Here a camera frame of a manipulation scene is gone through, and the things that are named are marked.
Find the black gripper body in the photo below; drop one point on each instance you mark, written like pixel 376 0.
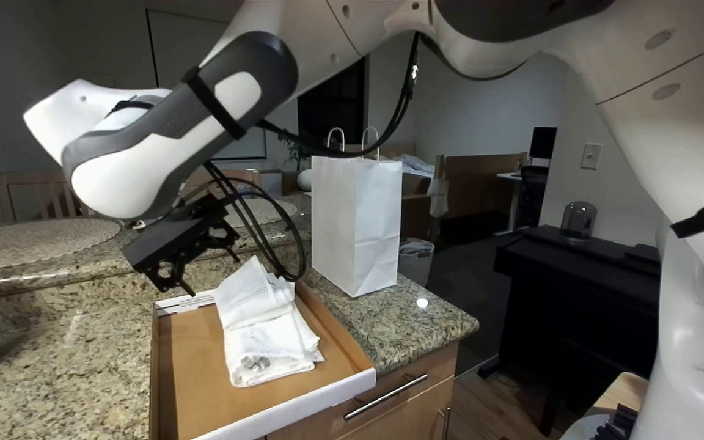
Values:
pixel 169 244

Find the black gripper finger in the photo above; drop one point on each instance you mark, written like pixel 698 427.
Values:
pixel 178 274
pixel 220 236

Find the wooden drawer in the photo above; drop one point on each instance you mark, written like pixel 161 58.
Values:
pixel 197 367

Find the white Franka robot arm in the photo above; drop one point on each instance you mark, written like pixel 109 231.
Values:
pixel 654 123

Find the potted plant in white pot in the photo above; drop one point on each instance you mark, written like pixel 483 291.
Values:
pixel 305 174

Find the folded white towel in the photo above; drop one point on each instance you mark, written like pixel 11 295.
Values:
pixel 274 357

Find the large round woven placemat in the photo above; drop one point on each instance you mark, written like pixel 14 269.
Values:
pixel 36 240

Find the dark window opening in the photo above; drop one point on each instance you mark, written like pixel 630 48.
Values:
pixel 335 106

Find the grey trash bin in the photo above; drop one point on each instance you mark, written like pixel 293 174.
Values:
pixel 416 261

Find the wooden sideboard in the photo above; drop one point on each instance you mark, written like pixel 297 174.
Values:
pixel 483 186

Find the dark computer monitor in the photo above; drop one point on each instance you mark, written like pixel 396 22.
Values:
pixel 543 141

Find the shiny metal kettle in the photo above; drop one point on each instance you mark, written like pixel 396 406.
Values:
pixel 577 218

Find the black upright piano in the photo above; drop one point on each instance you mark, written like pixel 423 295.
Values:
pixel 580 295

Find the light wooden table corner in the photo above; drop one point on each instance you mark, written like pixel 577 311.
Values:
pixel 623 392

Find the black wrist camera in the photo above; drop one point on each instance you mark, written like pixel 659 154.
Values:
pixel 206 209

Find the white light switch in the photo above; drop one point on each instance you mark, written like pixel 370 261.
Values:
pixel 590 154

